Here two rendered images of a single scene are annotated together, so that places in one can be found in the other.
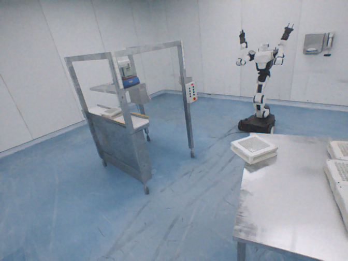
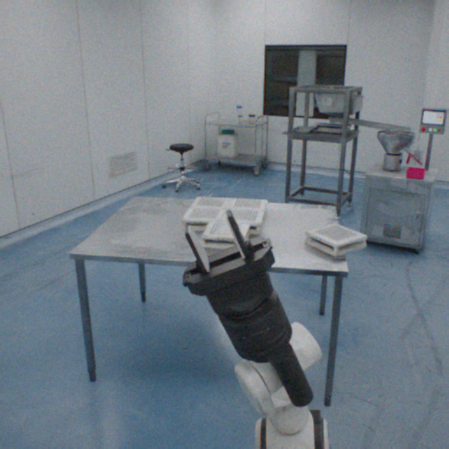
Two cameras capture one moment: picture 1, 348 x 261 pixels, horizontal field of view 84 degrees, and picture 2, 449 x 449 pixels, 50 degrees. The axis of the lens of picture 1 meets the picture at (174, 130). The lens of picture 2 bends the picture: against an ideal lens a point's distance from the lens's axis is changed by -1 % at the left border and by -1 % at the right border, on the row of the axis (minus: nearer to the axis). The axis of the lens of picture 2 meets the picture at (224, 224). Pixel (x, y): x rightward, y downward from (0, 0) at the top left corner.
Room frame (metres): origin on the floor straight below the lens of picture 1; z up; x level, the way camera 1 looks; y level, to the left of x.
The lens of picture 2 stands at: (3.50, -2.00, 1.92)
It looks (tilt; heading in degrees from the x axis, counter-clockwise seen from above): 20 degrees down; 162
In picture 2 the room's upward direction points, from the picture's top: straight up
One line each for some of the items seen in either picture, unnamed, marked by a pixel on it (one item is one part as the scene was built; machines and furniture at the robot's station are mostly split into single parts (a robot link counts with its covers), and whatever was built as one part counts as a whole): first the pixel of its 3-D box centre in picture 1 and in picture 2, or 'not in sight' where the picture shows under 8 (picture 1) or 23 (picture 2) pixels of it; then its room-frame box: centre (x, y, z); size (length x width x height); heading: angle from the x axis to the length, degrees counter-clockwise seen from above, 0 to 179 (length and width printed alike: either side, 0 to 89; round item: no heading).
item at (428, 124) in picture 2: not in sight; (430, 139); (-0.41, 1.45, 1.07); 0.23 x 0.10 x 0.62; 44
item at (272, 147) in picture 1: (253, 145); (336, 235); (1.26, -0.59, 0.93); 0.25 x 0.24 x 0.02; 106
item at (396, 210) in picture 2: not in sight; (397, 207); (-0.46, 1.20, 0.38); 0.63 x 0.57 x 0.76; 44
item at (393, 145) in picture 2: not in sight; (400, 152); (-0.53, 1.20, 0.95); 0.49 x 0.36 x 0.37; 44
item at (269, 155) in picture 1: (252, 150); (335, 243); (1.26, -0.59, 0.88); 0.24 x 0.24 x 0.02; 16
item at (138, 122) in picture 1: (111, 116); not in sight; (2.58, 0.84, 0.89); 1.35 x 0.25 x 0.05; 44
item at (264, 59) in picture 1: (264, 59); not in sight; (3.28, -1.66, 1.23); 0.34 x 0.30 x 0.36; 44
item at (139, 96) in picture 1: (138, 93); not in sight; (2.25, 0.35, 1.22); 0.22 x 0.11 x 0.20; 44
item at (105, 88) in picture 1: (116, 87); not in sight; (2.30, 0.59, 1.33); 0.62 x 0.38 x 0.04; 44
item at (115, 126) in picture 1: (112, 118); not in sight; (2.58, 0.84, 0.86); 1.30 x 0.29 x 0.10; 44
